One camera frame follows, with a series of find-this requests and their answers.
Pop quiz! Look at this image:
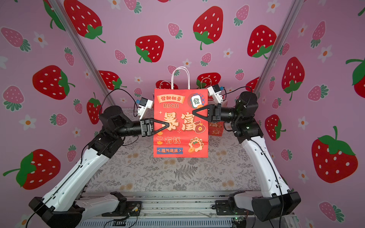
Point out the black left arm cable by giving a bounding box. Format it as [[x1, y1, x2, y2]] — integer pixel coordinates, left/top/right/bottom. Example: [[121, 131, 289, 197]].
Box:
[[99, 88, 140, 115]]

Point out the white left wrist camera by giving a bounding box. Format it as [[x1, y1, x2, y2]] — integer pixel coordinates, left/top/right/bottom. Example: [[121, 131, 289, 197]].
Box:
[[137, 97, 154, 119]]

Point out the red paper bag front right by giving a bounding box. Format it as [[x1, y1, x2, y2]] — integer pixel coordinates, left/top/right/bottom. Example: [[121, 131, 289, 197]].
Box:
[[208, 122, 224, 137]]

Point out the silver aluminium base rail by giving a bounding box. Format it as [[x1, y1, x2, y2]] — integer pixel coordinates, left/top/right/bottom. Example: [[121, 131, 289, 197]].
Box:
[[79, 191, 299, 228]]

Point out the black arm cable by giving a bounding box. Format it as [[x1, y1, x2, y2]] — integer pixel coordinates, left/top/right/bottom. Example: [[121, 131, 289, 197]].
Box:
[[99, 88, 140, 115], [225, 86, 253, 96]]

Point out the silver aluminium corner post left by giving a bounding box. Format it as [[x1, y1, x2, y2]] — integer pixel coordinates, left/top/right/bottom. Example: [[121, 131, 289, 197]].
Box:
[[49, 0, 116, 105]]

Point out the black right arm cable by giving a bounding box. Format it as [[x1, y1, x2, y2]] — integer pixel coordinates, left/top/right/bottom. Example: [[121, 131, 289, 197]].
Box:
[[225, 86, 253, 96]]

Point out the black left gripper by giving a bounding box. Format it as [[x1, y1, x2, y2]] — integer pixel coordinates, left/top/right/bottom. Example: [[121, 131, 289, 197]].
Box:
[[113, 119, 167, 142]]

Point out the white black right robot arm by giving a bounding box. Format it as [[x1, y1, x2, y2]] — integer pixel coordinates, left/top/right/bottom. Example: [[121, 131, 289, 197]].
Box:
[[193, 86, 301, 222]]

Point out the silver aluminium corner post right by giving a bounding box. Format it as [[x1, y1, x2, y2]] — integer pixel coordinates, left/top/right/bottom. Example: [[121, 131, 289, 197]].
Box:
[[254, 0, 304, 96]]

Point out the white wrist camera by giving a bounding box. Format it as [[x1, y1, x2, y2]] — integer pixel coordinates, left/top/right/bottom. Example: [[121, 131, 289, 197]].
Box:
[[137, 97, 154, 119], [207, 85, 227, 107]]

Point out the red paper gift bag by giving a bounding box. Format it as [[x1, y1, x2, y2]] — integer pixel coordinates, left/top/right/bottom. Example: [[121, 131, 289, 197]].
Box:
[[153, 66, 209, 158]]

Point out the silver aluminium corner post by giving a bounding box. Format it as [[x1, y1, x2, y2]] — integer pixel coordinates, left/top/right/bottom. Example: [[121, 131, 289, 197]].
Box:
[[254, 0, 304, 96], [49, 0, 116, 105]]

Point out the red paper bag back left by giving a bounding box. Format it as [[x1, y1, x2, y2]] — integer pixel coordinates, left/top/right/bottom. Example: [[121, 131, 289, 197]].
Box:
[[156, 80, 178, 89]]

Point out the red paper bag back right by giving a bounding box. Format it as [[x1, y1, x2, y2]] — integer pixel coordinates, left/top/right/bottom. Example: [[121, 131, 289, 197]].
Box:
[[196, 72, 221, 89]]

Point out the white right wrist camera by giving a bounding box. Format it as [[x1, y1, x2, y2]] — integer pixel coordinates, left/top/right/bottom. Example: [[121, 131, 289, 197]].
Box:
[[207, 85, 227, 107]]

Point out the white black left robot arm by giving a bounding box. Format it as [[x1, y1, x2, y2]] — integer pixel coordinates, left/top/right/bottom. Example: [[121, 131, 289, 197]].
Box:
[[29, 105, 170, 228]]

